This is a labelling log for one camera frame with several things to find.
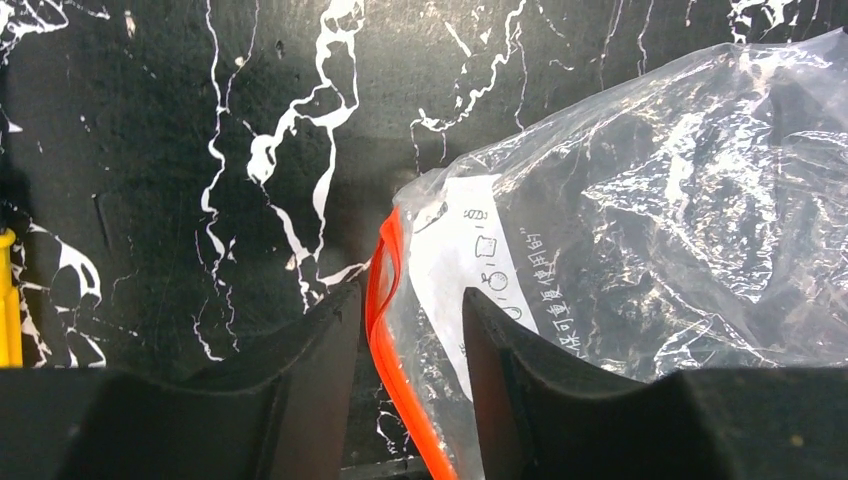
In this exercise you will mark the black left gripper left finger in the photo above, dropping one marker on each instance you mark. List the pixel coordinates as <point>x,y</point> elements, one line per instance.
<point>276,410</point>

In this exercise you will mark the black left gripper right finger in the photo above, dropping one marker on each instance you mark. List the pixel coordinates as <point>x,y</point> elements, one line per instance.
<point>542,413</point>

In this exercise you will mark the clear zip bag orange zipper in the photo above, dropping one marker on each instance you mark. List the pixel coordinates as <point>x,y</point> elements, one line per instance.
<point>694,217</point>

